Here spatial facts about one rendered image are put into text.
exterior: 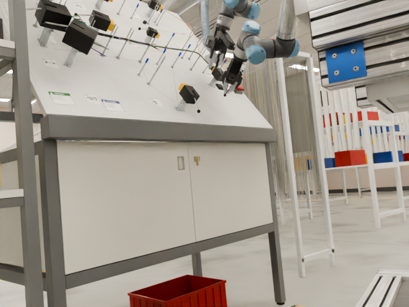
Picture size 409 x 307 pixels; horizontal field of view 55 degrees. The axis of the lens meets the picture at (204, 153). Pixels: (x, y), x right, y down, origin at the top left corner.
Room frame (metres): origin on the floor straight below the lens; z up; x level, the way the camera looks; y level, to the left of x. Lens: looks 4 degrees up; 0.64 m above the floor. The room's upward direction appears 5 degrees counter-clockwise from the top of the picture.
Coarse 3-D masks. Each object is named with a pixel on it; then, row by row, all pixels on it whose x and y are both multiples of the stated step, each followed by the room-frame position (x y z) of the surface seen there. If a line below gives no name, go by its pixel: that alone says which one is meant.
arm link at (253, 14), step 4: (248, 0) 1.72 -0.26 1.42; (248, 4) 1.71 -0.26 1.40; (252, 4) 1.73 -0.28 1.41; (256, 4) 1.73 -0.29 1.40; (248, 8) 1.72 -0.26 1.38; (252, 8) 1.73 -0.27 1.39; (256, 8) 1.74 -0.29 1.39; (244, 12) 1.73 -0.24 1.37; (248, 12) 1.74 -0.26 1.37; (252, 12) 1.73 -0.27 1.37; (256, 12) 1.75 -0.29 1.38; (240, 16) 1.80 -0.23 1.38; (244, 16) 1.77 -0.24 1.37; (248, 16) 1.76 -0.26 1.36; (252, 16) 1.75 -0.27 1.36; (256, 16) 1.77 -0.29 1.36
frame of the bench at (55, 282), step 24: (48, 144) 1.15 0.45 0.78; (48, 168) 1.15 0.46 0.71; (48, 192) 1.15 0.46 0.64; (48, 216) 1.14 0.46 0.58; (48, 240) 1.15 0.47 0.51; (216, 240) 1.66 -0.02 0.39; (240, 240) 1.78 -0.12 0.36; (0, 264) 1.48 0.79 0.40; (48, 264) 1.15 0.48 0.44; (120, 264) 1.31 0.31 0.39; (144, 264) 1.38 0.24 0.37; (192, 264) 2.38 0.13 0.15; (48, 288) 1.16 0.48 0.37
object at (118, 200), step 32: (64, 160) 1.19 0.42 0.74; (96, 160) 1.27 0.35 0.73; (128, 160) 1.36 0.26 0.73; (160, 160) 1.47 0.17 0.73; (64, 192) 1.18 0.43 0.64; (96, 192) 1.26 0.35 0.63; (128, 192) 1.35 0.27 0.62; (160, 192) 1.46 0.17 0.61; (64, 224) 1.18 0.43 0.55; (96, 224) 1.26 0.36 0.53; (128, 224) 1.35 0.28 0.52; (160, 224) 1.45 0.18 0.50; (192, 224) 1.57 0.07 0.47; (64, 256) 1.17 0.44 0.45; (96, 256) 1.25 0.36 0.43; (128, 256) 1.34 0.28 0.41
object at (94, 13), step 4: (92, 12) 1.51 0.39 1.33; (96, 12) 1.50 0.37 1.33; (92, 16) 1.50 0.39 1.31; (96, 16) 1.48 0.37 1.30; (100, 16) 1.50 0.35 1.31; (104, 16) 1.52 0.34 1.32; (108, 16) 1.54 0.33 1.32; (96, 20) 1.50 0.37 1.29; (100, 20) 1.50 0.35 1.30; (104, 20) 1.51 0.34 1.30; (108, 20) 1.52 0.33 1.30; (92, 24) 1.50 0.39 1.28; (96, 24) 1.51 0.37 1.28; (100, 24) 1.51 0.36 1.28; (104, 24) 1.52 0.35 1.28; (108, 24) 1.53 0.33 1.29; (96, 28) 1.54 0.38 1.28; (100, 28) 1.53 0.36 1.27; (104, 28) 1.53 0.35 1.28
